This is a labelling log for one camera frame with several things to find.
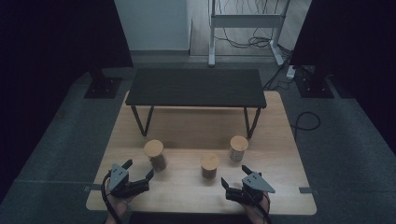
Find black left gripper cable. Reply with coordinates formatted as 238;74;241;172
100;172;123;224

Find glass jar pale contents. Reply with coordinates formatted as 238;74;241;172
229;135;249;162

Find black curtain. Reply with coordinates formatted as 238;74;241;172
0;0;134;202
290;0;396;157

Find black shelf with metal legs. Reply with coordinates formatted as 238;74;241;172
124;68;268;138

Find person's right hand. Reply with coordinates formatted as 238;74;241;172
242;193;271;218

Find black power strip cable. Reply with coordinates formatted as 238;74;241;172
262;59;292;91

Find person's left hand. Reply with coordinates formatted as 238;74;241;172
105;183;138;218

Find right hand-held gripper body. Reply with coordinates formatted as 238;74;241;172
225;172;276;205

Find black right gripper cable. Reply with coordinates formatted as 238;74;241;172
248;191;274;224

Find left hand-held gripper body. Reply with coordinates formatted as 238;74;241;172
106;163;151;200

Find black stand base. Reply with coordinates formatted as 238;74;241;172
83;68;123;100
293;65;336;100

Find white desk frame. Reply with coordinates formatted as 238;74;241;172
207;0;292;68

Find looped black floor cable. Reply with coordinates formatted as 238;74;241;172
290;111;322;140

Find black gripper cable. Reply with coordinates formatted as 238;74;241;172
248;191;274;224
100;172;123;224

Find tall glass jar dark contents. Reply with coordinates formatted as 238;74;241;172
143;139;168;173

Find hanging black cables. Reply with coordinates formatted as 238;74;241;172
214;0;293;50

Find short glass jar brown contents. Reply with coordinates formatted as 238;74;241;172
200;153;220;179

